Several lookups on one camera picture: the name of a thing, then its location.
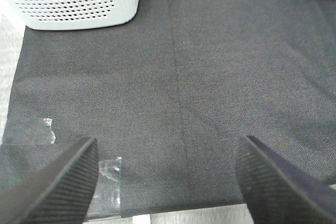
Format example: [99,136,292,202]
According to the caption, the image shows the black fabric table mat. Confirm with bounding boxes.
[1,0,335,217]

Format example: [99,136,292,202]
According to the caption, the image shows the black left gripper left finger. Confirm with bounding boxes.
[1,137,99,223]

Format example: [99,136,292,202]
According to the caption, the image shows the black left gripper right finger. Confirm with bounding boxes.
[235,136,335,223]

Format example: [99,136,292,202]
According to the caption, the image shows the clear tape piece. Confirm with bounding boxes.
[14,118,56,145]
[86,157,122,221]

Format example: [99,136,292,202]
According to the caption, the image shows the clear tape piece front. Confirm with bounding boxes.
[86,157,122,221]

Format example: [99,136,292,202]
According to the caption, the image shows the clear tape piece left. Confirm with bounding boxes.
[14,118,56,145]

